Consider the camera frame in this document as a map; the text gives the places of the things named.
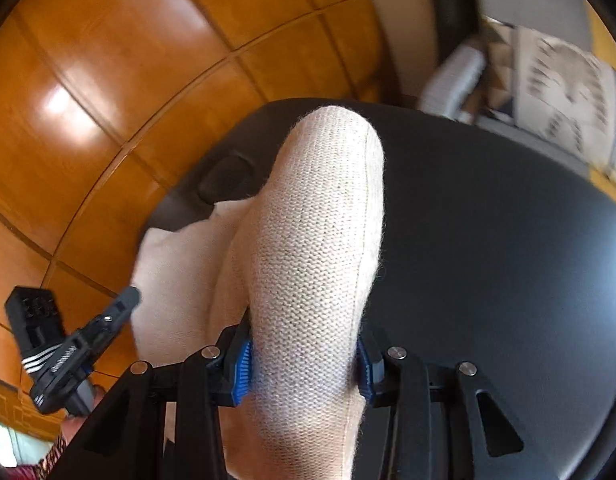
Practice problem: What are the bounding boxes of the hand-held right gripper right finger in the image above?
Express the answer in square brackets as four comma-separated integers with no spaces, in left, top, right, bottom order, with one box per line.
[355,325,526,480]

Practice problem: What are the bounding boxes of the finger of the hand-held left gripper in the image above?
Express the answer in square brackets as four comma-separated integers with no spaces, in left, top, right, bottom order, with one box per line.
[82,286,142,361]

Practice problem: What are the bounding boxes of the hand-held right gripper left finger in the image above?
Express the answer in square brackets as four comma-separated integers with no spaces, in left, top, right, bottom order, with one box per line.
[62,310,253,480]

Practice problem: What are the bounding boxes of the beige knit sweater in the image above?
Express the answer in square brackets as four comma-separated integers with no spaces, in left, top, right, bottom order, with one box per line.
[130,105,389,480]

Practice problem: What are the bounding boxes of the wooden panelled wardrobe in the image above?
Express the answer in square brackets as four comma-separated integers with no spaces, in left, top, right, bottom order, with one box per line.
[0,0,403,411]

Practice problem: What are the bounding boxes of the tiger print cushion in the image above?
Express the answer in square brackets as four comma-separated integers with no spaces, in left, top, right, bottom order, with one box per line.
[480,17,616,181]

